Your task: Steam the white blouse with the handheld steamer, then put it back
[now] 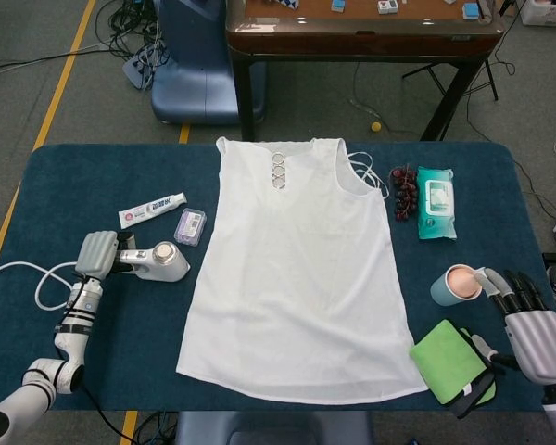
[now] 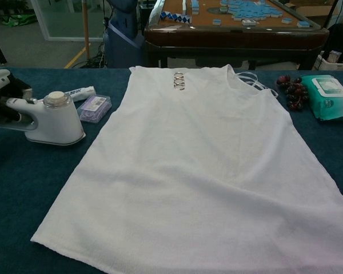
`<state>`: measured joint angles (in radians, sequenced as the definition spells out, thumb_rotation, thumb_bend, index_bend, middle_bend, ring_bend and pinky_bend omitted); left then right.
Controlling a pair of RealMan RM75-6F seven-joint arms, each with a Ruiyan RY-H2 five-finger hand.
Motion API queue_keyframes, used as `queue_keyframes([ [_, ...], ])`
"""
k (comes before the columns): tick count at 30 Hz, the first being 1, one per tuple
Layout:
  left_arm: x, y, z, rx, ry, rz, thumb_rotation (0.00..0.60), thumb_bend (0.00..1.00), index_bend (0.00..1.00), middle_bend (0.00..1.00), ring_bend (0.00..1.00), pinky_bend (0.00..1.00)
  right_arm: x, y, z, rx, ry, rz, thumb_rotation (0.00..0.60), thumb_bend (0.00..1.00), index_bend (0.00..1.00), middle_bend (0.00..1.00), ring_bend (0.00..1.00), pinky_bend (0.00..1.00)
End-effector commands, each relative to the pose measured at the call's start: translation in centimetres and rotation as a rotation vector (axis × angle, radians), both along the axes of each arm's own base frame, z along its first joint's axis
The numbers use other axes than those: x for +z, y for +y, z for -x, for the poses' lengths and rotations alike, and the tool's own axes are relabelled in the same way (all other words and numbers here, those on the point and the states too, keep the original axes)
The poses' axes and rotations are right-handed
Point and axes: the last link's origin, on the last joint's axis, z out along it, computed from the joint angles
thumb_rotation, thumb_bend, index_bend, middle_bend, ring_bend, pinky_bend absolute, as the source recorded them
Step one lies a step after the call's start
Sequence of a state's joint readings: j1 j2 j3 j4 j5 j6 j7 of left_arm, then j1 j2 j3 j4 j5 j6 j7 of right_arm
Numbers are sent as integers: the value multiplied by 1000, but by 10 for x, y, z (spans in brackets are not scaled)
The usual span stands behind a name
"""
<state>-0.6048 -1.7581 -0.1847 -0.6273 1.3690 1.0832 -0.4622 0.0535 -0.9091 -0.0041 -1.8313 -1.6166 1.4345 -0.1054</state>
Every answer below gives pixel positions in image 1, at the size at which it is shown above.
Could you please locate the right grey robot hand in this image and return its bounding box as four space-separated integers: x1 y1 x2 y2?
472 267 556 384

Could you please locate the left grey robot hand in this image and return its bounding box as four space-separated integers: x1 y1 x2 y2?
75 231 138 280

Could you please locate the white looped cable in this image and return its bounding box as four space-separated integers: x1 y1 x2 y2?
0 260 82 312

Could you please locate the white handheld massager device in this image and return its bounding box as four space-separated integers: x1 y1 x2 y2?
114 240 192 284

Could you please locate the white sleeveless top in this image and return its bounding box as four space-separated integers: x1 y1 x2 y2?
174 135 430 406

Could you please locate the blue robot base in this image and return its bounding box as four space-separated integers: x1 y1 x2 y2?
149 0 268 127

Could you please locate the blue own robot base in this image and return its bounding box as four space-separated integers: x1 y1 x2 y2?
174 410 373 445

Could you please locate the white toothpaste tube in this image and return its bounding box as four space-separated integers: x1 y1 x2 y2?
118 191 188 230

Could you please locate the folded green cloth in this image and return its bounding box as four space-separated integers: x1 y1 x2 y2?
409 318 498 405

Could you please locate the pink makeup sponge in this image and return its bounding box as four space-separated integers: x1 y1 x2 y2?
446 266 482 299

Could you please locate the clear purple plastic case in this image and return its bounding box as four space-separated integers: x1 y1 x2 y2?
172 207 209 248

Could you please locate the dark blue table surface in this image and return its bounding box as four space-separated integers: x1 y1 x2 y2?
0 142 556 413

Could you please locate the light blue cup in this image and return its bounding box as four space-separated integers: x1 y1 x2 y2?
429 263 486 309

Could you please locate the green wet wipes pack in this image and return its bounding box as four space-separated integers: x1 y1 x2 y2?
416 167 459 241

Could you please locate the grey power strip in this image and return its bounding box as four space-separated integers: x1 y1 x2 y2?
121 44 169 90

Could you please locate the bunch of red grapes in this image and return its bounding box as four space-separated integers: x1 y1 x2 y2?
388 167 420 221

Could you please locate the white storage box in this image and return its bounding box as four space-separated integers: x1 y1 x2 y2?
517 0 556 27

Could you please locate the brown mahjong table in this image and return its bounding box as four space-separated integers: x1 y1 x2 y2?
224 0 508 143

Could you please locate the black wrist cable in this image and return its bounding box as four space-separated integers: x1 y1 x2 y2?
80 383 133 444

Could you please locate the black floor cable bundle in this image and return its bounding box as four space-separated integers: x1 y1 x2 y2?
105 0 169 64

